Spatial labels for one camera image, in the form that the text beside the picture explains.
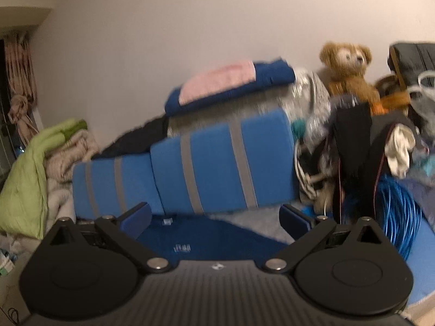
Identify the grey backpack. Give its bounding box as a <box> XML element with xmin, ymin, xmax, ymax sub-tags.
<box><xmin>387</xmin><ymin>42</ymin><xmax>435</xmax><ymax>89</ymax></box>

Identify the folded blue blanket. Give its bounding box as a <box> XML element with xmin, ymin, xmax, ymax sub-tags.
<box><xmin>164</xmin><ymin>59</ymin><xmax>296</xmax><ymax>116</ymax></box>

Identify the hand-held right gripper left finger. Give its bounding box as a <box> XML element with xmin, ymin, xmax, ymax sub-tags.
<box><xmin>49</xmin><ymin>202</ymin><xmax>169</xmax><ymax>274</ymax></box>

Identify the white rope-handled bag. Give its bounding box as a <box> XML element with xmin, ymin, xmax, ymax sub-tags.
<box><xmin>294</xmin><ymin>136</ymin><xmax>337</xmax><ymax>211</ymax></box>

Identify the brown teddy bear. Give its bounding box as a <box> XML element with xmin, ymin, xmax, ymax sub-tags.
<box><xmin>319</xmin><ymin>42</ymin><xmax>381</xmax><ymax>106</ymax></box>

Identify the grey quilted mattress pad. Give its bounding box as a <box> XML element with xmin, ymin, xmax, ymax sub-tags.
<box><xmin>207</xmin><ymin>207</ymin><xmax>289</xmax><ymax>245</ymax></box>

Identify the cream cloth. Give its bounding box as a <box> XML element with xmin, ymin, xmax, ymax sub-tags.
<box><xmin>387</xmin><ymin>124</ymin><xmax>417</xmax><ymax>179</ymax></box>

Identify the black garment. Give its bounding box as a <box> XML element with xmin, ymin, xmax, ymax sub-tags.
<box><xmin>95</xmin><ymin>115</ymin><xmax>170</xmax><ymax>161</ymax></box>

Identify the white plastic bag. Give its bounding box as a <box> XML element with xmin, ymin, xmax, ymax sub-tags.
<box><xmin>406</xmin><ymin>71</ymin><xmax>435</xmax><ymax>126</ymax></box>

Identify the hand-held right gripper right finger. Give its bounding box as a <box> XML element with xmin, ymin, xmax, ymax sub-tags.
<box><xmin>263</xmin><ymin>204</ymin><xmax>385</xmax><ymax>274</ymax></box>

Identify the dark blue garment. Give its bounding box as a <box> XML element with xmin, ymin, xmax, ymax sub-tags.
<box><xmin>136</xmin><ymin>212</ymin><xmax>293</xmax><ymax>266</ymax></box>

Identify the white fluffy blanket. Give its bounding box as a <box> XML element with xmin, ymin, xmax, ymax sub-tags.
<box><xmin>44</xmin><ymin>177</ymin><xmax>77</xmax><ymax>232</ymax></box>

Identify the blue grey-striped pillow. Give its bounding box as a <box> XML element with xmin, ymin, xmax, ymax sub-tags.
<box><xmin>72</xmin><ymin>153</ymin><xmax>164</xmax><ymax>220</ymax></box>
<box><xmin>150</xmin><ymin>108</ymin><xmax>300</xmax><ymax>215</ymax></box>

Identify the black bag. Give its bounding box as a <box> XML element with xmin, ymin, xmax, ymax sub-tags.
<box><xmin>330</xmin><ymin>102</ymin><xmax>422</xmax><ymax>225</ymax></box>

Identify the blue cable coil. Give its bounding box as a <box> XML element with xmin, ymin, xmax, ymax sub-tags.
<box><xmin>343</xmin><ymin>173</ymin><xmax>424</xmax><ymax>262</ymax></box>

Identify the cream plaid blanket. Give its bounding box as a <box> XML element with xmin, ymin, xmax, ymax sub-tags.
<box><xmin>44</xmin><ymin>131</ymin><xmax>101</xmax><ymax>191</ymax></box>

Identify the green quilt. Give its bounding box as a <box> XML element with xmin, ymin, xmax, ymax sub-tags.
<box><xmin>0</xmin><ymin>118</ymin><xmax>89</xmax><ymax>240</ymax></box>

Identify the pink patterned curtain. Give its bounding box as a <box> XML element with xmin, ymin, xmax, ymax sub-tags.
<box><xmin>3</xmin><ymin>30</ymin><xmax>39</xmax><ymax>146</ymax></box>

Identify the pink towel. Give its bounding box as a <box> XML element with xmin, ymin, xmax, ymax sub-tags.
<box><xmin>178</xmin><ymin>60</ymin><xmax>257</xmax><ymax>106</ymax></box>

